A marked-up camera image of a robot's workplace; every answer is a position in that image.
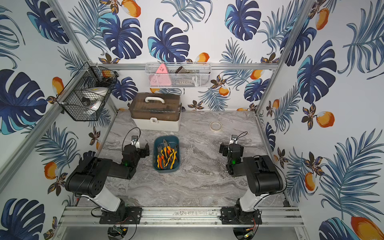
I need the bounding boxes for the white mesh wall basket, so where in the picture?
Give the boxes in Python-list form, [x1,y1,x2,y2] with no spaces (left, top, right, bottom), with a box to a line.
[145,62,212,89]

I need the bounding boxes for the yellow black combination pliers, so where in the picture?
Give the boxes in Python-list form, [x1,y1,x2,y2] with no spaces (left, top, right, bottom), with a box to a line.
[168,145,178,169]

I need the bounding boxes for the teal plastic storage bin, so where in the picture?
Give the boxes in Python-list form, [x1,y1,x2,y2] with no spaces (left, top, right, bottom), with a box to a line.
[153,135,181,173]

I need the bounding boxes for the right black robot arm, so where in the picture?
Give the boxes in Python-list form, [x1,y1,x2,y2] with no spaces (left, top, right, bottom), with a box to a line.
[219,143,284,225]

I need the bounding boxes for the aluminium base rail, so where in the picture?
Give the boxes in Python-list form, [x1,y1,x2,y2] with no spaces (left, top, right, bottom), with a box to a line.
[58,205,305,228]

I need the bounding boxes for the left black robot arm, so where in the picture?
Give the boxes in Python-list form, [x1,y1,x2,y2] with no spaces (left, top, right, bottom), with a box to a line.
[65,144,150,225]

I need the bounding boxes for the black wire wall basket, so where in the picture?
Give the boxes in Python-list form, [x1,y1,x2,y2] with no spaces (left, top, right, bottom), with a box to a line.
[56,63,119,122]

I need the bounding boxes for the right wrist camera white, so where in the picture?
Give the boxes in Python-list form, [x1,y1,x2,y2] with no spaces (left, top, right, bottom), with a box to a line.
[229,135,238,145]

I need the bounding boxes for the yellow black large pliers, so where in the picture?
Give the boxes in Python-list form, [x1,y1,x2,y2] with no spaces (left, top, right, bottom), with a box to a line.
[162,139,171,168]

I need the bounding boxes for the masking tape roll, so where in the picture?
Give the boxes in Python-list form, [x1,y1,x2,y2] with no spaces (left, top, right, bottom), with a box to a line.
[209,121,223,132]

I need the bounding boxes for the white tape dispenser in basket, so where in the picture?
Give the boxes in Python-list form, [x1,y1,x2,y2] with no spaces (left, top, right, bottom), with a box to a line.
[81,87,108,115]

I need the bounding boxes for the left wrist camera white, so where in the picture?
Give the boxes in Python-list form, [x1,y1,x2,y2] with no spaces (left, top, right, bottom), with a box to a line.
[131,135,140,149]

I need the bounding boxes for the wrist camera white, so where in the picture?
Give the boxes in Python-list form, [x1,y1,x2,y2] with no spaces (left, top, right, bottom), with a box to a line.
[131,135,140,149]
[229,135,238,145]

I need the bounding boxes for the pink triangle ruler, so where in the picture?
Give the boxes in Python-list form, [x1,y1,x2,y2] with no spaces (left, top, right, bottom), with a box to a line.
[149,64,172,88]

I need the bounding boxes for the white brown lidded toolbox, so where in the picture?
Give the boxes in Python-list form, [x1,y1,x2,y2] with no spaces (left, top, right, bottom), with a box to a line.
[129,93,182,132]

